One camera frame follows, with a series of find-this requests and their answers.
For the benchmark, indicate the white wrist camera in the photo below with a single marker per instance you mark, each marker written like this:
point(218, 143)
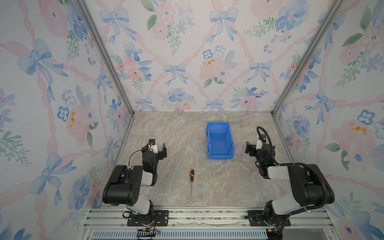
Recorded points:
point(153, 145)
point(261, 140)

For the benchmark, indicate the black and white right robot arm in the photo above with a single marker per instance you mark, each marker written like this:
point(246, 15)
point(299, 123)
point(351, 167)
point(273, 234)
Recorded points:
point(309, 188)

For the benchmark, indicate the aluminium left corner post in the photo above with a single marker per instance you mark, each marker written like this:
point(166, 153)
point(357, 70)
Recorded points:
point(90, 24)

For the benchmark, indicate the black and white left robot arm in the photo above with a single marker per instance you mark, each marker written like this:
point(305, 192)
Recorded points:
point(124, 185)

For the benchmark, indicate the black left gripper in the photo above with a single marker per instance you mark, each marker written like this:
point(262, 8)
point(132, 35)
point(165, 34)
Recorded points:
point(160, 152)

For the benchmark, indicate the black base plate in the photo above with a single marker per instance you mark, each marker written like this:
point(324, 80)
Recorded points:
point(157, 218)
point(258, 218)

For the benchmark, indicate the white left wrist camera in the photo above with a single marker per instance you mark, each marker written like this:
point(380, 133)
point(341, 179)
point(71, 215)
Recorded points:
point(153, 145)

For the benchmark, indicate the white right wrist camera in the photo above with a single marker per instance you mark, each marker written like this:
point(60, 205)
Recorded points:
point(261, 140)

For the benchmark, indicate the orange and black screwdriver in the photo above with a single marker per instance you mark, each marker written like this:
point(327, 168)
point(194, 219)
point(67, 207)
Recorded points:
point(192, 175)

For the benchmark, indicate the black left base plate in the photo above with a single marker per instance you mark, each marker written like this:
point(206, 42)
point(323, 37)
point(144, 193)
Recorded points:
point(157, 218)

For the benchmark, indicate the aluminium right corner post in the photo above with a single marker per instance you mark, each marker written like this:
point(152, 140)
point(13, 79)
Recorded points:
point(310, 51)

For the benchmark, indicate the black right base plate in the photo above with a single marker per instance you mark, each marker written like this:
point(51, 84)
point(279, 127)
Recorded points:
point(258, 218)

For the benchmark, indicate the blue plastic bin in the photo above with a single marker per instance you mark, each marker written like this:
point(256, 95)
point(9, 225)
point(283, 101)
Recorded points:
point(220, 141)

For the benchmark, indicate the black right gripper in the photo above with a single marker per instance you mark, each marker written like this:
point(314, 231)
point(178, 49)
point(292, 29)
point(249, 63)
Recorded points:
point(252, 150)

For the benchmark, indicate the aluminium corner post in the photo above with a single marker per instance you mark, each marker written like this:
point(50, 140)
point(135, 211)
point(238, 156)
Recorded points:
point(310, 51)
point(90, 24)

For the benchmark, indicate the aluminium front rail frame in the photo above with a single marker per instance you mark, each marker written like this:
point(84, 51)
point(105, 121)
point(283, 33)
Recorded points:
point(204, 223)

